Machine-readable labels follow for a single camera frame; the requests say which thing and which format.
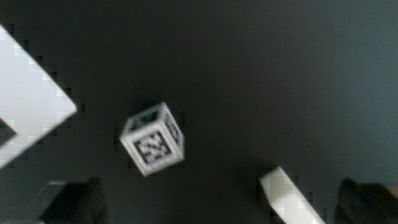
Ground white U-shaped obstacle fence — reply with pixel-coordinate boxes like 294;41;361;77
260;167;326;224

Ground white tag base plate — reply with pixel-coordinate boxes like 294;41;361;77
0;25;77;169

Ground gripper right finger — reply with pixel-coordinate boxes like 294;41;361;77
335;178;398;224

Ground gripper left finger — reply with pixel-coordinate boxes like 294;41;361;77
15;177;109;224

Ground white tagged cube nut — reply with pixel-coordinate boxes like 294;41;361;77
120;103;185;176

